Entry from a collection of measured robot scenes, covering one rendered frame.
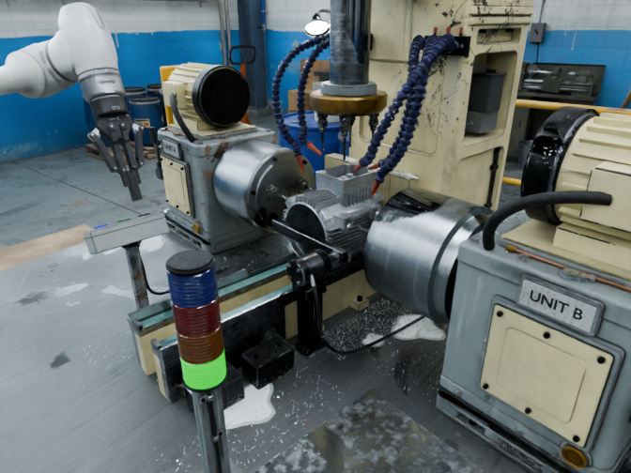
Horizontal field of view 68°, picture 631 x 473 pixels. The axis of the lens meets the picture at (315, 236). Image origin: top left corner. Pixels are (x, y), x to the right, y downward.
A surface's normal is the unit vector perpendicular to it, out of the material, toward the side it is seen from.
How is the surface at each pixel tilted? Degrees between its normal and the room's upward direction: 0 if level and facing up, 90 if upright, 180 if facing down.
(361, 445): 0
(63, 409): 0
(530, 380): 90
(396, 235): 55
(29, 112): 90
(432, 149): 90
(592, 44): 90
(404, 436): 0
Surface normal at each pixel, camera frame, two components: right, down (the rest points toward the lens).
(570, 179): -0.75, 0.21
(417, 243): -0.64, -0.24
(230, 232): 0.66, 0.31
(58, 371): 0.00, -0.91
